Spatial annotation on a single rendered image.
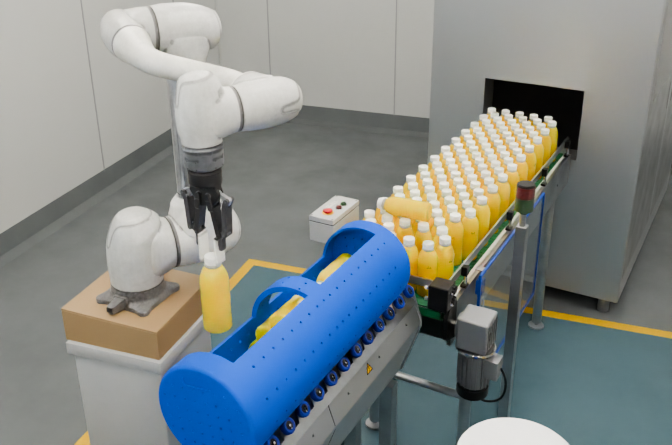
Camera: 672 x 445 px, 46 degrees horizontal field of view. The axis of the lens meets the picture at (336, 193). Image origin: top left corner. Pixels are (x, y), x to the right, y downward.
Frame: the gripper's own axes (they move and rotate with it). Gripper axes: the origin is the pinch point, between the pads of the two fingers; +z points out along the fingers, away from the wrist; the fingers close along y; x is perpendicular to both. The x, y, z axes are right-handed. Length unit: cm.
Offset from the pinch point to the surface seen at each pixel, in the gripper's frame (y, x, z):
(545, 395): 44, 174, 149
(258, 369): 13.0, -2.6, 28.0
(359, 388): 17, 41, 62
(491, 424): 62, 24, 45
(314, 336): 15.6, 18.9, 31.0
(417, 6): -152, 468, 41
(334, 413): 17, 27, 61
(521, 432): 69, 25, 45
